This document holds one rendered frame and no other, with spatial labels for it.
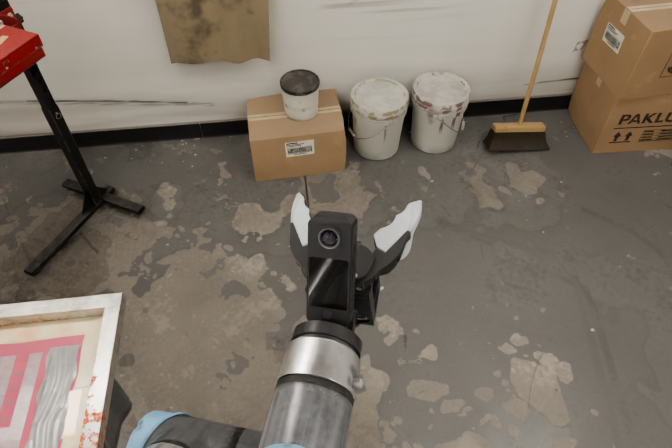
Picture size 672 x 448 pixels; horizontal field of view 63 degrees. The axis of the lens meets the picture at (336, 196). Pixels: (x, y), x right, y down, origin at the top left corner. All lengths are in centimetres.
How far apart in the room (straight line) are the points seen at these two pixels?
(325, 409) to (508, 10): 279
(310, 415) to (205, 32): 250
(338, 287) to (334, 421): 12
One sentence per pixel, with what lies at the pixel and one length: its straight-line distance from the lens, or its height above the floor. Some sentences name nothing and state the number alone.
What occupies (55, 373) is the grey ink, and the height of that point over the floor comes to 96.
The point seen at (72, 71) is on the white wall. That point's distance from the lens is 319.
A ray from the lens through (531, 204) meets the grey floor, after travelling 306.
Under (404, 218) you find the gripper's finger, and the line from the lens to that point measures 62.
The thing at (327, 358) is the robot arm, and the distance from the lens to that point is 52.
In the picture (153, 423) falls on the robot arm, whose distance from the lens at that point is 64.
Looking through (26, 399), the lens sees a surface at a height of 95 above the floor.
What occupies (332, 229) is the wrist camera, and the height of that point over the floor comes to 176.
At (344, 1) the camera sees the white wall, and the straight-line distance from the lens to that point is 287.
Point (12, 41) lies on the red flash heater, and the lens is 229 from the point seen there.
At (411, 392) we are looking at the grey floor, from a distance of 236.
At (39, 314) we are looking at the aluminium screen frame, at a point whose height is 99.
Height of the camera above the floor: 217
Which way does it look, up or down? 48 degrees down
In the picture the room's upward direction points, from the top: straight up
